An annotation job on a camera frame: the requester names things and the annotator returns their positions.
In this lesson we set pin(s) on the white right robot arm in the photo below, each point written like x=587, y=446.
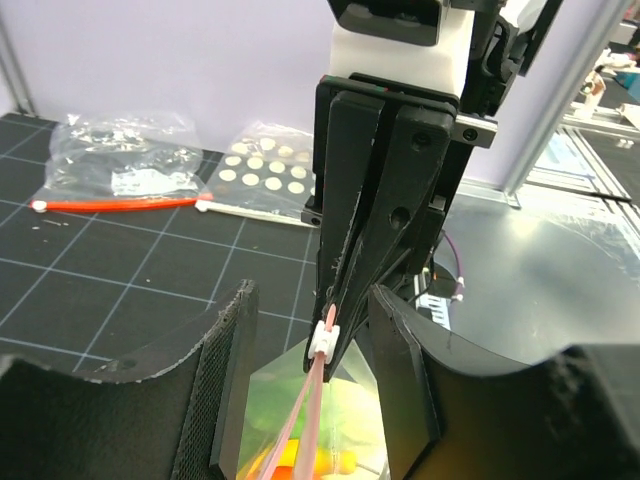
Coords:
x=506, y=38

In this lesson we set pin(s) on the green lettuce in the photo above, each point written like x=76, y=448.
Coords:
x=272, y=396

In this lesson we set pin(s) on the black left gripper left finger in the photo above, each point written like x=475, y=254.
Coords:
x=173, y=409

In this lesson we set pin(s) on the silver dotted clear bag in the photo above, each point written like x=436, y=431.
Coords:
x=265, y=174

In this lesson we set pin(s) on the pink dotted zip bag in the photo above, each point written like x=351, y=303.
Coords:
x=342, y=413

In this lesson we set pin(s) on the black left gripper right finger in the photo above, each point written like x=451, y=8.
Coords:
x=452, y=409

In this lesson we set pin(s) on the yellow banana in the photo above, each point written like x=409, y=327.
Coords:
x=326, y=462

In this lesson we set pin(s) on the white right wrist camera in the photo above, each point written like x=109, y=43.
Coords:
x=425, y=44

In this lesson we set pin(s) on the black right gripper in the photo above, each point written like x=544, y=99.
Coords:
x=388, y=159

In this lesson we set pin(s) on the red orange tomato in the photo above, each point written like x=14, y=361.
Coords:
x=287, y=472

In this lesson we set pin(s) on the orange zipper clear bag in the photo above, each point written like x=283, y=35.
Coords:
x=122, y=162

